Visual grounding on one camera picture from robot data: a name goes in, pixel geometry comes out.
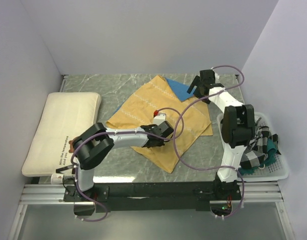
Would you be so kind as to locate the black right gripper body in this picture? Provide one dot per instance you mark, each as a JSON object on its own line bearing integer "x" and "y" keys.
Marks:
{"x": 200, "y": 85}

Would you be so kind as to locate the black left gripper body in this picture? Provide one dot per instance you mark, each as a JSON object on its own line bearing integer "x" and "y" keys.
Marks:
{"x": 161, "y": 142}

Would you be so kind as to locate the yellow and blue pillowcase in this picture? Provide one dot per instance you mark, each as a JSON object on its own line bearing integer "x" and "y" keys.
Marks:
{"x": 190, "y": 119}

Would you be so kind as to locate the cream pillow with bear print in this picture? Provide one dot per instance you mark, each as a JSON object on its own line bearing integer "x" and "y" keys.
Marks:
{"x": 66, "y": 115}

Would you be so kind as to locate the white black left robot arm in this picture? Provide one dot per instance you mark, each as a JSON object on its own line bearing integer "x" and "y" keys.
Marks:
{"x": 92, "y": 146}

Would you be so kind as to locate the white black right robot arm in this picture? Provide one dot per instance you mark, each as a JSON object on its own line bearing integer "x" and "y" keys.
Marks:
{"x": 237, "y": 126}

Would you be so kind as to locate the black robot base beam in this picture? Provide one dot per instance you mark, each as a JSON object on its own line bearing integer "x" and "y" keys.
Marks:
{"x": 142, "y": 196}

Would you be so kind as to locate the black white checkered cloth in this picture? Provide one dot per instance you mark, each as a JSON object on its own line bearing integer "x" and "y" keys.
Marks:
{"x": 262, "y": 132}

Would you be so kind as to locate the teal green cloth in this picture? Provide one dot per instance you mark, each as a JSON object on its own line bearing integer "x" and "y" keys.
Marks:
{"x": 257, "y": 155}

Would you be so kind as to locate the white plastic basket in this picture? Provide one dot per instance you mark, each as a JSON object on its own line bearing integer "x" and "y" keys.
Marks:
{"x": 276, "y": 171}

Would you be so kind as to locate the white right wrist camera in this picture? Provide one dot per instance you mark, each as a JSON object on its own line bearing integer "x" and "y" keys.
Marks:
{"x": 217, "y": 76}

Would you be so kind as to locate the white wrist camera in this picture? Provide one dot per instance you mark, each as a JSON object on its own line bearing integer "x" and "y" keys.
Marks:
{"x": 158, "y": 117}
{"x": 217, "y": 76}

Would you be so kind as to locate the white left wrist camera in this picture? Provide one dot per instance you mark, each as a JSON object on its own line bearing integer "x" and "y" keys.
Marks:
{"x": 158, "y": 117}

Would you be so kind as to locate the aluminium frame rail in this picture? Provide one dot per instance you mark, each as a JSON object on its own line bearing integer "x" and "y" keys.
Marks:
{"x": 250, "y": 192}

